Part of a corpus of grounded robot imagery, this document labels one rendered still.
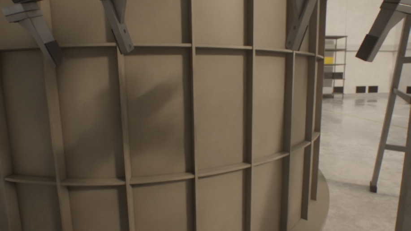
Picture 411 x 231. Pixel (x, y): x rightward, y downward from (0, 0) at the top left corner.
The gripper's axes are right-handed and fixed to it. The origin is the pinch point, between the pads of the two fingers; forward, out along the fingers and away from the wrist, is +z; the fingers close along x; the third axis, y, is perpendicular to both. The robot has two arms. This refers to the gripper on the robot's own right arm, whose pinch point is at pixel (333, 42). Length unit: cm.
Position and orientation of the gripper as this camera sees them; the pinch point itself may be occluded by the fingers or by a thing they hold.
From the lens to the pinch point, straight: 40.5
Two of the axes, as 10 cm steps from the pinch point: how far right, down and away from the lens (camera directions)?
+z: -1.5, 8.6, 4.9
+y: 0.6, 5.0, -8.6
